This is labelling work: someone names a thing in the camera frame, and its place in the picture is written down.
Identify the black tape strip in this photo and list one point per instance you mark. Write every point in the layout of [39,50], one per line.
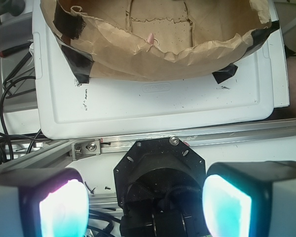
[225,73]
[79,62]
[260,36]
[69,25]

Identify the aluminium frame rail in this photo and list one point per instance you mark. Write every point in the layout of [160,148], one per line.
[255,141]

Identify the brown paper bag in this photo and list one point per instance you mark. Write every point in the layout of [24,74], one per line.
[192,38]

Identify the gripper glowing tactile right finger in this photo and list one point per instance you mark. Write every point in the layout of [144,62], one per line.
[250,199]

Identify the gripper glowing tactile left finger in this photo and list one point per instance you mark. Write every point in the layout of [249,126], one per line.
[43,202]

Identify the pink plush bunny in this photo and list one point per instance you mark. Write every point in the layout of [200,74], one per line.
[150,38]

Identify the black octagonal mount plate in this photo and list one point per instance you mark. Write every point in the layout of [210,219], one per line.
[159,187]

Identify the silver corner bracket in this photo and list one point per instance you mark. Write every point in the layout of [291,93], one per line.
[85,148]

